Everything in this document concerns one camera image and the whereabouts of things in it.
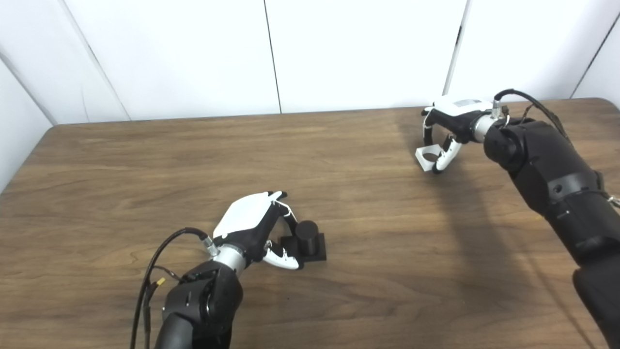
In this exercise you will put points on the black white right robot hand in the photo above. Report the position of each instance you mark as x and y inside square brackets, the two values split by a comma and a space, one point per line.
[460, 116]

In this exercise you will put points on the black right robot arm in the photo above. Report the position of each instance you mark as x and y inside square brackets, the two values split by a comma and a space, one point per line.
[557, 184]

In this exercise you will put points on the white square piece with hole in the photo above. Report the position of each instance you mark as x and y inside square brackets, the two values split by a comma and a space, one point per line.
[422, 162]

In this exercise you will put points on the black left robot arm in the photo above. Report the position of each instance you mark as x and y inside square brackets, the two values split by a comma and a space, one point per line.
[198, 310]

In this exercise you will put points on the black peg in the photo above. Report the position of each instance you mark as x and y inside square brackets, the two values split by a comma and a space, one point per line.
[307, 237]

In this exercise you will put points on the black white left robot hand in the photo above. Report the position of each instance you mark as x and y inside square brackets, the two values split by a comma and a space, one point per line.
[244, 215]

